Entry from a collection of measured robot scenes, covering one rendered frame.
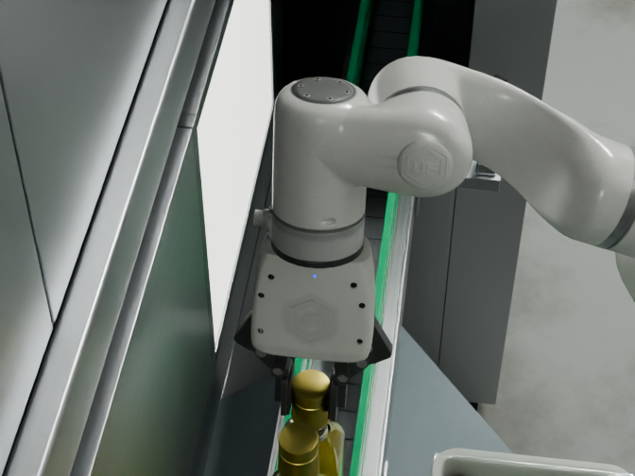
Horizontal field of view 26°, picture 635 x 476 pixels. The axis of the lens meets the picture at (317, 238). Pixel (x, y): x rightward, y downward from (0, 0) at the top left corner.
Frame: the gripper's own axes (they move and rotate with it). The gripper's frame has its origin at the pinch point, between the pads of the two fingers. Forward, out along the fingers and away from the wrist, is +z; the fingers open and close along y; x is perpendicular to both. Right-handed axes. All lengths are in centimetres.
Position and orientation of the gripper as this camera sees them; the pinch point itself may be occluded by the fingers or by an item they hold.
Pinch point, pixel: (311, 390)
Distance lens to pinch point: 120.2
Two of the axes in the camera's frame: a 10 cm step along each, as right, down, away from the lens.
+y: 9.9, 1.0, -0.9
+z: -0.4, 8.6, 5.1
